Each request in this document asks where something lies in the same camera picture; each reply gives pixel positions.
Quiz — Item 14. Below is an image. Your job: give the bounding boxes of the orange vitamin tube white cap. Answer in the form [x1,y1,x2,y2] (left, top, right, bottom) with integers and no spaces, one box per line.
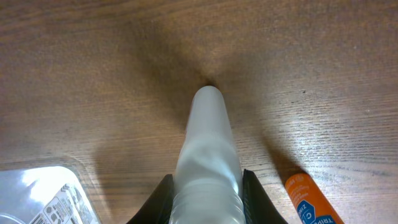
[285,173,344,224]

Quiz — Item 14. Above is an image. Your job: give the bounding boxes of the clear plastic container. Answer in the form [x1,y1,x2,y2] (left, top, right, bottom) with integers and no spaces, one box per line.
[1,166,101,224]

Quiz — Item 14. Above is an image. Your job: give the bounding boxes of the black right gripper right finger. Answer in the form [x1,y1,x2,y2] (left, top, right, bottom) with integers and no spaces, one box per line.
[243,169,287,224]

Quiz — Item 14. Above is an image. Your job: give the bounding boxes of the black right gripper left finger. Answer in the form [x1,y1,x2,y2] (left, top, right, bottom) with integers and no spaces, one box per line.
[127,174,174,224]

